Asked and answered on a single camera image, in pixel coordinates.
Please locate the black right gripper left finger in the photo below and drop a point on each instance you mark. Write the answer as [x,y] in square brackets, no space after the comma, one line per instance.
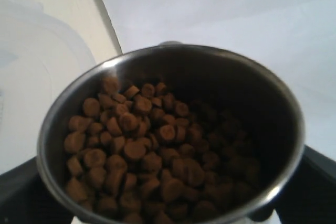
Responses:
[25,199]

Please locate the translucent plastic tall container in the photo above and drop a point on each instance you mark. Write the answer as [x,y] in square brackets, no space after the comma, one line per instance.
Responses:
[40,56]

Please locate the steel cup with pellets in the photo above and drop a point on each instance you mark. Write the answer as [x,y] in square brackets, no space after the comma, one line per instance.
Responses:
[171,134]

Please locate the white backdrop curtain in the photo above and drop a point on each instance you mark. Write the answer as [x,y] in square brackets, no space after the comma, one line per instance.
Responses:
[293,38]

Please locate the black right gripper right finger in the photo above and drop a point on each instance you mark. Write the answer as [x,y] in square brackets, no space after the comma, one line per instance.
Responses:
[309,196]

